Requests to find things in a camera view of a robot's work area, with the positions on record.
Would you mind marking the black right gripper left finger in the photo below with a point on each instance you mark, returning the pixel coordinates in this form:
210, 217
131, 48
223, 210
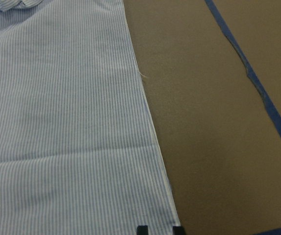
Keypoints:
142, 230

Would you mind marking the light blue striped shirt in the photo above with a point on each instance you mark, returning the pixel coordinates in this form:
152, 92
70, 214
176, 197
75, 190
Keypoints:
78, 150

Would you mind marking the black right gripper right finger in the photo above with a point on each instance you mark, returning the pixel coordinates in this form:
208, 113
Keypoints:
178, 230

